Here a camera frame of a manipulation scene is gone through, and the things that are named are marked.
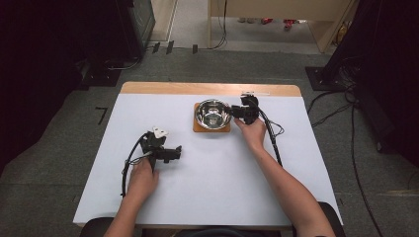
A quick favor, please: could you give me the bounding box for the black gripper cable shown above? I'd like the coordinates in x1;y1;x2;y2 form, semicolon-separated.
257;108;286;168
121;132;150;198

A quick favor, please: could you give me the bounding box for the black floor cable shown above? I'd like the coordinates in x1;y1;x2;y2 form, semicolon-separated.
306;86;357;128
349;104;385;237

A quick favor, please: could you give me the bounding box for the person's right hand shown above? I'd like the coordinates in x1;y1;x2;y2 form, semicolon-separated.
233;118;268;154

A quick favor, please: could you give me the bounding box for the black stand base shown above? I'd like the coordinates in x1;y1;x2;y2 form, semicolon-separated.
79;58;123;89
303;65;358;92

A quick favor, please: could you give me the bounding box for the wooden table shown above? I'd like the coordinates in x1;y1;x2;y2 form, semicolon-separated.
72;81;344;231

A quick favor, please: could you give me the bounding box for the black hanging cable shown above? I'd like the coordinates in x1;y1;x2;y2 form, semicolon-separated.
209;0;229;51

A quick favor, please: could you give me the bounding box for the red object under desk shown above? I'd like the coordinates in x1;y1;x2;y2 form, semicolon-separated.
260;17;299;32

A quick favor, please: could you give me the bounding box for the person's left hand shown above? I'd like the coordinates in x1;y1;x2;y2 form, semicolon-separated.
126;159;160;207

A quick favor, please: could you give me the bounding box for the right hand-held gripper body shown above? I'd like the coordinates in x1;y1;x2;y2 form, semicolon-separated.
236;94;261;125

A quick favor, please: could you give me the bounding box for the light wooden desk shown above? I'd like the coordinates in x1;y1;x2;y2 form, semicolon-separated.
207;0;361;54

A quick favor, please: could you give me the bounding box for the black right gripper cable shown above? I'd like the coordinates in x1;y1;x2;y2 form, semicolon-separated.
257;108;286;168

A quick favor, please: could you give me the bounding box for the stainless steel bowl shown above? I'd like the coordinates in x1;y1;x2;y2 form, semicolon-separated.
195;99;233;130

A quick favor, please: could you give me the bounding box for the white table cover sheet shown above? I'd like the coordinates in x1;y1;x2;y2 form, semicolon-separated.
72;93;344;228

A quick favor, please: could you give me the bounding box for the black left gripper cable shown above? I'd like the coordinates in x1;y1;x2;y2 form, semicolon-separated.
121;132;150;198

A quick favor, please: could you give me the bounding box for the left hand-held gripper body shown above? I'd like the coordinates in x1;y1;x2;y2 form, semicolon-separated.
141;125;173;173

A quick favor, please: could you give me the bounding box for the dark cabinet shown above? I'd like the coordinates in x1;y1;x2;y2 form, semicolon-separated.
126;0;157;61

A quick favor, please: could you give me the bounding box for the square bamboo trivet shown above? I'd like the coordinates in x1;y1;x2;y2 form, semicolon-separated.
192;102;232;134

